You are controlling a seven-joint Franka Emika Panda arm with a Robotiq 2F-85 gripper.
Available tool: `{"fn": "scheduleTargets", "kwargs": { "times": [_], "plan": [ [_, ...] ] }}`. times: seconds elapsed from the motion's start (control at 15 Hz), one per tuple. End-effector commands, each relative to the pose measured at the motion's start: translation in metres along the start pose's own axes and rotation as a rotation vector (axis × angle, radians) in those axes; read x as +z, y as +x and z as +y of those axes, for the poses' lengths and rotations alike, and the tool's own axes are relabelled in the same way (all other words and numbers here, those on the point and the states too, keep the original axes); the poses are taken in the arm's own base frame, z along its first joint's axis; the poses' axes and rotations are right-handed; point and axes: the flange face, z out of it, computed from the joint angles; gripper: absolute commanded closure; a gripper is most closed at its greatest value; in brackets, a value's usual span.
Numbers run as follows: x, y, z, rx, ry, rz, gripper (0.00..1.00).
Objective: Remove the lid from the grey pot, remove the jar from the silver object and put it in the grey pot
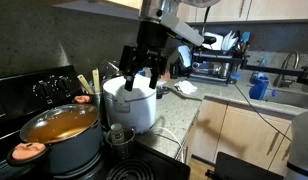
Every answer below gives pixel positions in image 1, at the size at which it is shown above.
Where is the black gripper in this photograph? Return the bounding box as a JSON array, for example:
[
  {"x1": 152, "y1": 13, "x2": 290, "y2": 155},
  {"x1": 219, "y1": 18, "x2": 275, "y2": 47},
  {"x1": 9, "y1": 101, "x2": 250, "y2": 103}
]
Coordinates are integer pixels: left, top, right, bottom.
[{"x1": 119, "y1": 21, "x2": 168, "y2": 91}]

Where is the small spice jar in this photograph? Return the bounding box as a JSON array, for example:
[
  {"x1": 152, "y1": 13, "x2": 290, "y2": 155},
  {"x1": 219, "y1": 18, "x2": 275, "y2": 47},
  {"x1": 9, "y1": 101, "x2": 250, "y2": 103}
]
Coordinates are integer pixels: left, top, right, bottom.
[{"x1": 111, "y1": 123, "x2": 124, "y2": 144}]

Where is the glass pot lid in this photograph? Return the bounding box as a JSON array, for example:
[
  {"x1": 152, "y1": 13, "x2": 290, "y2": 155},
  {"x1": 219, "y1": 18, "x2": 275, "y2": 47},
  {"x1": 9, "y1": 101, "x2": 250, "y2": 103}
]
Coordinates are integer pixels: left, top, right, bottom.
[{"x1": 20, "y1": 104, "x2": 99, "y2": 144}]

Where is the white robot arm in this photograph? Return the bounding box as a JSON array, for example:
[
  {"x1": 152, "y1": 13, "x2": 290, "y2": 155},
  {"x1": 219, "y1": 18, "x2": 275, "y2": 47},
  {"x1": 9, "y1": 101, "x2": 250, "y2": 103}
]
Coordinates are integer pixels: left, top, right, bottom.
[{"x1": 119, "y1": 0, "x2": 220, "y2": 91}]

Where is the white rice cooker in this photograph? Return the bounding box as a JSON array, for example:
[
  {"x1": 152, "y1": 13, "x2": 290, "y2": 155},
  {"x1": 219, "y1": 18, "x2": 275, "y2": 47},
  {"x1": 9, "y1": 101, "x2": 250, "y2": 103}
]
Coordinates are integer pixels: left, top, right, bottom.
[{"x1": 103, "y1": 75, "x2": 156, "y2": 133}]

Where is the white cloth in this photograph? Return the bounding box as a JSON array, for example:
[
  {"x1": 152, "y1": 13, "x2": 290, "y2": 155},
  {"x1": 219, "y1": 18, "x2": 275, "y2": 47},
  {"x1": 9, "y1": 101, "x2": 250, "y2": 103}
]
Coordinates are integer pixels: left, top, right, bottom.
[{"x1": 174, "y1": 80, "x2": 197, "y2": 95}]

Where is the wooden spoon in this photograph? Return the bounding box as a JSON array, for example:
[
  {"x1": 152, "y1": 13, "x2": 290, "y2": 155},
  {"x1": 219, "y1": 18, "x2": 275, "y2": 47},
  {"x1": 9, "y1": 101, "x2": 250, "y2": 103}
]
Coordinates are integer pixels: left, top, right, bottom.
[{"x1": 92, "y1": 68, "x2": 100, "y2": 94}]

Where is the utensil holder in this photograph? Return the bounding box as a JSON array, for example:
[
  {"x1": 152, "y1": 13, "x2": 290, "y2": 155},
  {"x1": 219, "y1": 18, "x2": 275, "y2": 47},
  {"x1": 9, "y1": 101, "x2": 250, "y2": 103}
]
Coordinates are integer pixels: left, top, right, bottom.
[{"x1": 89, "y1": 93, "x2": 102, "y2": 107}]

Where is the silver metal cup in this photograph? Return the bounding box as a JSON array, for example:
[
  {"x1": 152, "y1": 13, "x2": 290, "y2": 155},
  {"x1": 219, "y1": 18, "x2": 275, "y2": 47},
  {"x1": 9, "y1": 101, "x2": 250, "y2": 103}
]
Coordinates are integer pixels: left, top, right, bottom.
[{"x1": 106, "y1": 128, "x2": 135, "y2": 160}]

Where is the dish rack with dishes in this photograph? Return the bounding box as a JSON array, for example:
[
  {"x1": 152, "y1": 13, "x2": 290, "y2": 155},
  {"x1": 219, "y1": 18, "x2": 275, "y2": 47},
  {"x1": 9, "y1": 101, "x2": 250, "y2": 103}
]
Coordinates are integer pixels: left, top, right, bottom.
[{"x1": 189, "y1": 31, "x2": 251, "y2": 84}]

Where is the blue water bottle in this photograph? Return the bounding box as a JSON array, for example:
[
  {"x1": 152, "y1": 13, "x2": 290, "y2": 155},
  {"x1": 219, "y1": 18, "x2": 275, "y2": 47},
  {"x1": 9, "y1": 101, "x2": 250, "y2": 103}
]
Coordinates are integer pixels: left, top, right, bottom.
[{"x1": 249, "y1": 77, "x2": 269, "y2": 100}]

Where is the black chair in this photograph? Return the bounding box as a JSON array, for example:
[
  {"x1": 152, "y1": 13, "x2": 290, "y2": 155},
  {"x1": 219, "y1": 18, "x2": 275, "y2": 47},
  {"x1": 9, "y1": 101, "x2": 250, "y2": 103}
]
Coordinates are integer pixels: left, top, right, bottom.
[{"x1": 205, "y1": 152, "x2": 284, "y2": 180}]

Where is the black electric stove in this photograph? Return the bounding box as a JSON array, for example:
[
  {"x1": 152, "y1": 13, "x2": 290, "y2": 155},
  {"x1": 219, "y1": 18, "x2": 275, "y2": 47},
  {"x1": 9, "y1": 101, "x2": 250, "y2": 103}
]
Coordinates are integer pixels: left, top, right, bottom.
[{"x1": 0, "y1": 66, "x2": 190, "y2": 180}]

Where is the sink faucet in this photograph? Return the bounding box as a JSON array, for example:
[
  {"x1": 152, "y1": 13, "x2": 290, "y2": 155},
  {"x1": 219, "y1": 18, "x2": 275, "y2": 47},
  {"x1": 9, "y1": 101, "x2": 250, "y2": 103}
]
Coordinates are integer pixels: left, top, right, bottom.
[{"x1": 273, "y1": 50, "x2": 301, "y2": 89}]

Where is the white power cord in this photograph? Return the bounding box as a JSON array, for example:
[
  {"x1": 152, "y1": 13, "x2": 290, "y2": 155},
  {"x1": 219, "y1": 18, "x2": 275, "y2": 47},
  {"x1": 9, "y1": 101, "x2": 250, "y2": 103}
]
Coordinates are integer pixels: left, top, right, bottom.
[{"x1": 150, "y1": 126, "x2": 186, "y2": 163}]

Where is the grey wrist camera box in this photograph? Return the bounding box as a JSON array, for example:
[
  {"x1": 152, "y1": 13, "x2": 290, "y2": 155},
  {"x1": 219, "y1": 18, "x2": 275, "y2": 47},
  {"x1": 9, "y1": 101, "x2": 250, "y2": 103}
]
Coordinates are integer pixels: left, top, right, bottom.
[{"x1": 160, "y1": 13, "x2": 216, "y2": 46}]

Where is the grey pot with orange handles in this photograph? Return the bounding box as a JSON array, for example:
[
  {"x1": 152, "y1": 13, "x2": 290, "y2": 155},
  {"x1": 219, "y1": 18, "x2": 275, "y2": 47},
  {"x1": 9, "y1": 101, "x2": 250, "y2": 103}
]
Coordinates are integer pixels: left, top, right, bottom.
[{"x1": 6, "y1": 103, "x2": 103, "y2": 175}]

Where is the black cable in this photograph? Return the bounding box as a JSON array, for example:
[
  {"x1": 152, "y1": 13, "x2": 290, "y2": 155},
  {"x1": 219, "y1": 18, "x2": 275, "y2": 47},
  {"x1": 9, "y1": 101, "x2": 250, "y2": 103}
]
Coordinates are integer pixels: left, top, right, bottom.
[{"x1": 234, "y1": 83, "x2": 292, "y2": 143}]

